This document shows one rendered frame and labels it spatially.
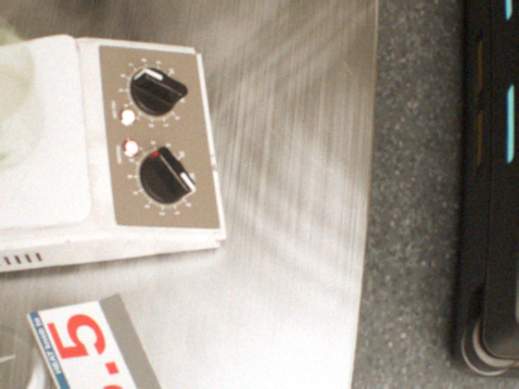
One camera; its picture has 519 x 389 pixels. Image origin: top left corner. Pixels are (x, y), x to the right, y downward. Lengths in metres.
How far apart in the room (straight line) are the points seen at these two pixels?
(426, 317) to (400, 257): 0.09
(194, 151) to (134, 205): 0.06
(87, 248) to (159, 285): 0.06
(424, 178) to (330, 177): 0.82
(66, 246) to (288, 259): 0.15
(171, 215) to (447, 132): 0.94
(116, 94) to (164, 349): 0.16
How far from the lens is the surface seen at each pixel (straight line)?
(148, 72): 0.72
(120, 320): 0.75
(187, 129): 0.74
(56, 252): 0.71
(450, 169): 1.61
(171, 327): 0.75
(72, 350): 0.72
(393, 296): 1.54
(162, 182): 0.72
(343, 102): 0.80
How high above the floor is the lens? 1.49
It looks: 73 degrees down
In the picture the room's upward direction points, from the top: 11 degrees clockwise
